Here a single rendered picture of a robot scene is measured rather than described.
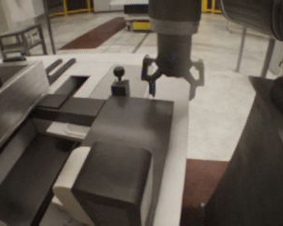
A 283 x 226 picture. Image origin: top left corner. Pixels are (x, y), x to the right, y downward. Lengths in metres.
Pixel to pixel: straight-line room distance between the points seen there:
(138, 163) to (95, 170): 0.04
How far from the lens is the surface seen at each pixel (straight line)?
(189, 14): 0.36
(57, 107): 0.51
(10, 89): 0.48
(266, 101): 0.54
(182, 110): 0.52
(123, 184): 0.16
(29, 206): 0.49
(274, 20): 0.54
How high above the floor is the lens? 1.15
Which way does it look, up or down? 38 degrees down
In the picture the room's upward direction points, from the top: 2 degrees counter-clockwise
